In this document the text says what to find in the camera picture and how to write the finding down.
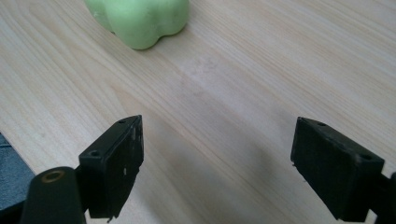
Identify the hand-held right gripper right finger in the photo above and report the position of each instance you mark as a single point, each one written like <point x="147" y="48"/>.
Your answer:
<point x="336" y="174"/>

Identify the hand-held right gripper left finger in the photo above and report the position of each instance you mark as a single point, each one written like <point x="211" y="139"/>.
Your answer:
<point x="110" y="174"/>

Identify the green toy bell pepper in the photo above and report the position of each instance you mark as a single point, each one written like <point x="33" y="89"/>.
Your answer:
<point x="140" y="18"/>

